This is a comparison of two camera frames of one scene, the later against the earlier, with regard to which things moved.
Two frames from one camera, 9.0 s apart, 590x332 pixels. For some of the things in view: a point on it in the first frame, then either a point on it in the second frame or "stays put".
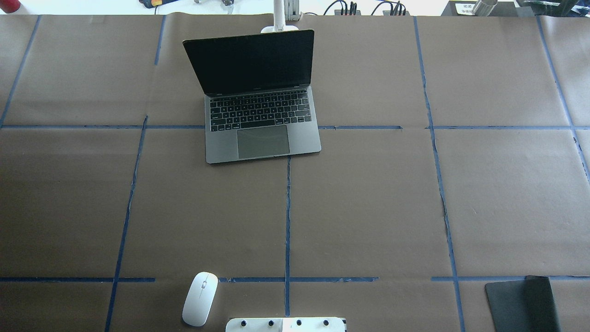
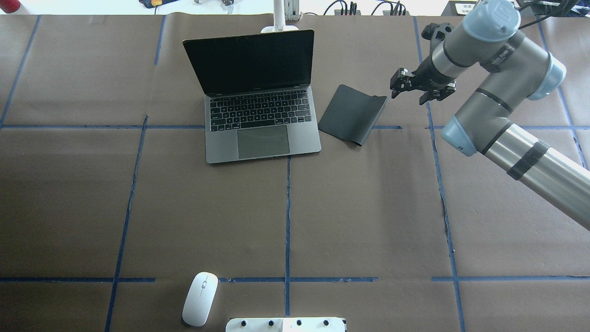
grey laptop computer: [257, 103] stays put
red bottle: [10, 6] stays put
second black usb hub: [388, 13] stays put
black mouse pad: [523, 305] to [352, 114]
